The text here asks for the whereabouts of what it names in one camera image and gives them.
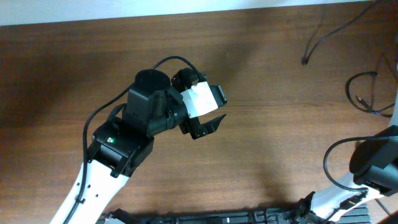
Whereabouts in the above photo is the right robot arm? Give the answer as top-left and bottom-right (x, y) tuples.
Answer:
(298, 125), (397, 223)

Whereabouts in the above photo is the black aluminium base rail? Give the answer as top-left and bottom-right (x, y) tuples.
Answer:
(96, 202), (371, 224)

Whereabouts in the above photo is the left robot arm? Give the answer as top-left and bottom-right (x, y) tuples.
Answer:
(51, 68), (227, 223)

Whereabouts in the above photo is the thin black USB cable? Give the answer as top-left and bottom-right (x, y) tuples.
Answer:
(300, 0), (382, 66)

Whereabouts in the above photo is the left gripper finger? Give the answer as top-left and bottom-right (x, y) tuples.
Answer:
(171, 68), (208, 93)
(200, 114), (226, 134)

